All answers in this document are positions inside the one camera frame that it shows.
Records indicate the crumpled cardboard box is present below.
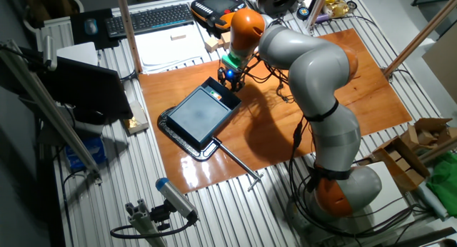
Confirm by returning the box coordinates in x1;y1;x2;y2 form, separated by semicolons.
399;117;457;151

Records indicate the black monitor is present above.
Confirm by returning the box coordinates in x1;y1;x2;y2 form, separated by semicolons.
34;56;134;126

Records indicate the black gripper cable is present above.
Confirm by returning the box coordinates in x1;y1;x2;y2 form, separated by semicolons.
242;54;290;84

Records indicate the green wrist mounting plate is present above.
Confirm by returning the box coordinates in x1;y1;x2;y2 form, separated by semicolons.
221;52;243;70

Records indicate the short aluminium profile mount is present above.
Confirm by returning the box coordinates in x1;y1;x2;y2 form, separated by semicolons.
124;198;167;247

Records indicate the blue tissue pack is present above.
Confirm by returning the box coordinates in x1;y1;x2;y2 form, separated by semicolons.
64;136;107;171

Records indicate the black camera cable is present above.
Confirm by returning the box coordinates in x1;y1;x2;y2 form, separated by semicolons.
109;214;198;240

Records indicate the black metal c-clamp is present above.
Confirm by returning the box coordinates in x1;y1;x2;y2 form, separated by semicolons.
157;107;265;193

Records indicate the large wooden cube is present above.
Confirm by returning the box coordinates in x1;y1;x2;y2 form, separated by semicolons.
220;31;232;50

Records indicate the orange wooden board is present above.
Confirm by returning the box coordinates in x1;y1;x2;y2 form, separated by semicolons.
138;28;413;194

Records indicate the black keyboard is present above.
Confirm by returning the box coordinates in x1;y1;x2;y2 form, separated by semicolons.
104;3;196;39

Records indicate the brown cardboard panel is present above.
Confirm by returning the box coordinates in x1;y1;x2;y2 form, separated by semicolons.
422;24;457;104

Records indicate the open cardboard box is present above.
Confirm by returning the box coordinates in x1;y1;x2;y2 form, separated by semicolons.
373;136;431;193

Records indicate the white paper stack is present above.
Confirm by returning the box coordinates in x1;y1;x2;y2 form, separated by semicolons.
134;24;210;74

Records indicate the dangling circuit board cable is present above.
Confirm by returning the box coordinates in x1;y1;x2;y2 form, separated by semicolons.
274;81;296;104

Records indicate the silver camera with blue cap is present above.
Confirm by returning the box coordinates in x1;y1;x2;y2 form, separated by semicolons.
155;177;199;223

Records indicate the pale plastic roll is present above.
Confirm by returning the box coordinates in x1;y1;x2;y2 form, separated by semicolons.
416;182;447;220

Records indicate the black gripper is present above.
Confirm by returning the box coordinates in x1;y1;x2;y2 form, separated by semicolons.
216;66;247;94

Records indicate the yellow packaged item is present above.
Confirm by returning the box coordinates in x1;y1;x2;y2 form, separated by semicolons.
323;0;349;19

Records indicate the orange black teach pendant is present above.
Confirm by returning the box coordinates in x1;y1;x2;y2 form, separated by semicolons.
190;0;247;30

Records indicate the small wooden cube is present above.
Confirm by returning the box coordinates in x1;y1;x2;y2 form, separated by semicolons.
204;37;220;54

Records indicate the black filament spool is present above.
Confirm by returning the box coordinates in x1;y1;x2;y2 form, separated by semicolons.
255;0;302;16

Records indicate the white flat box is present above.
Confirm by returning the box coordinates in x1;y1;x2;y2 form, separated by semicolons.
56;41;99;66

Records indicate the green cloth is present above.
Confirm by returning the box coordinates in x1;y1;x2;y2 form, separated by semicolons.
426;161;457;218

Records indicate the grey computer mouse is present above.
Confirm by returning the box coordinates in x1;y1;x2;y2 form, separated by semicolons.
84;18;99;36

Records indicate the white platform box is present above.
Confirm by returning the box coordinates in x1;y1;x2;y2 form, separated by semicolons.
360;161;415;233

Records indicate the aluminium frame post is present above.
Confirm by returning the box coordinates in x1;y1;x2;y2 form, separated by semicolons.
305;0;330;30
116;0;144;75
383;0;457;79
0;39;103;184

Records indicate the black mouse pad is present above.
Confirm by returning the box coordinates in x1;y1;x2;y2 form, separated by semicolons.
69;7;121;51

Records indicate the dark blue drawer cabinet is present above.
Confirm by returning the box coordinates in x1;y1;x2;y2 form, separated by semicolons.
166;88;233;151

